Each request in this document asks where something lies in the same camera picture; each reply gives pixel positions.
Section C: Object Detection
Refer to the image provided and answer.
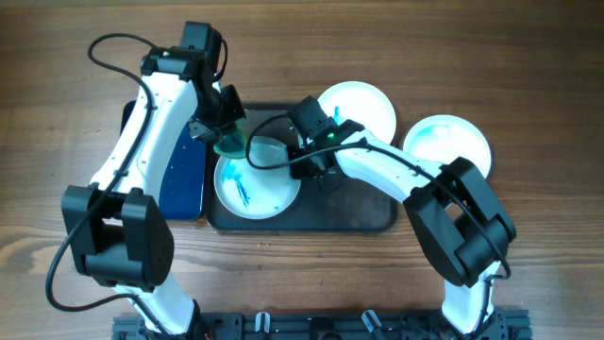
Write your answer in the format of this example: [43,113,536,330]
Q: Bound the small black water tray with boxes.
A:
[114,98,207,220]

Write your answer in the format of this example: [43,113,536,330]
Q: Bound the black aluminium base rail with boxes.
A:
[111,308,533,340]

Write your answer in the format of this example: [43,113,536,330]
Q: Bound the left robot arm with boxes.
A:
[59,22,245,339]

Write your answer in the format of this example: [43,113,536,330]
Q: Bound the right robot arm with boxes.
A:
[286,96,516,339]

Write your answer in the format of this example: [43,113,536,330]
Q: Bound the large dark serving tray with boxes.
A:
[204,101,399,234]

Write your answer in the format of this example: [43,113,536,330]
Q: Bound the green yellow sponge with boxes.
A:
[213,119,247,160]

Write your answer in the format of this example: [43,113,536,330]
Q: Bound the white plate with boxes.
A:
[402,114,493,178]
[318,81,397,144]
[213,156,301,220]

